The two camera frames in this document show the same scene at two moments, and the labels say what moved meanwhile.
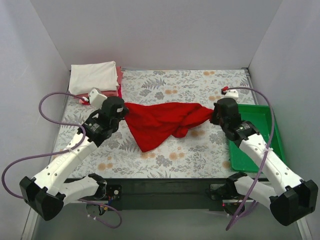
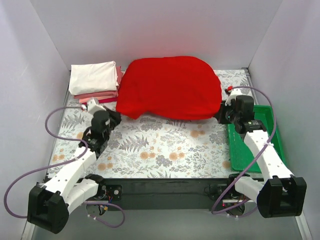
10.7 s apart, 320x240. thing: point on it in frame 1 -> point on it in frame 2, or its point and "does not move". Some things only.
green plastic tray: [263, 118] does not move
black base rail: [163, 194] does not move
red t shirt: [152, 122] -> [177, 87]
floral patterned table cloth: [206, 153] does not move
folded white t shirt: [84, 77] does not move
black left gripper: [122, 111] -> [114, 116]
